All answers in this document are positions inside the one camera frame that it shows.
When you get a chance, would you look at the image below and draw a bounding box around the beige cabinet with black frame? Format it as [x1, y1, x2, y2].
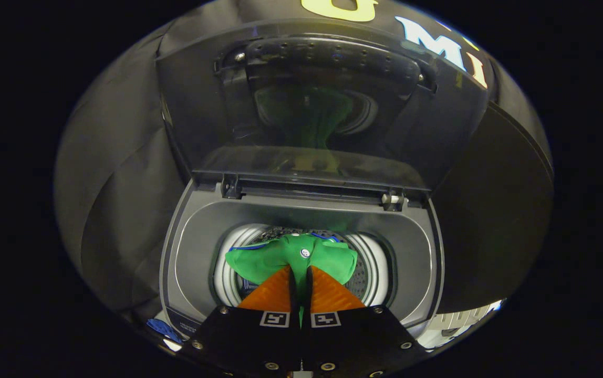
[433, 100, 554, 316]

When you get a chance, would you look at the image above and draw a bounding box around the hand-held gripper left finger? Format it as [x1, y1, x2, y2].
[189, 265, 302, 376]

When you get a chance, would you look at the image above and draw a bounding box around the black backdrop cloth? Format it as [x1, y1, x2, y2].
[54, 0, 496, 316]

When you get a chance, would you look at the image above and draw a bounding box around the dark transparent washing machine lid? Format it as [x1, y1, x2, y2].
[154, 18, 491, 192]

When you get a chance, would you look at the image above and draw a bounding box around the green polo shirt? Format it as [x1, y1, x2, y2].
[225, 233, 358, 326]

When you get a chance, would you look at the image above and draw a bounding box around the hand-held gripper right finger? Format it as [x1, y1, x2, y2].
[301, 265, 428, 376]

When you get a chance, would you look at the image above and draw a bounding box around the grey washing machine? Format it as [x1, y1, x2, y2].
[159, 178, 445, 342]

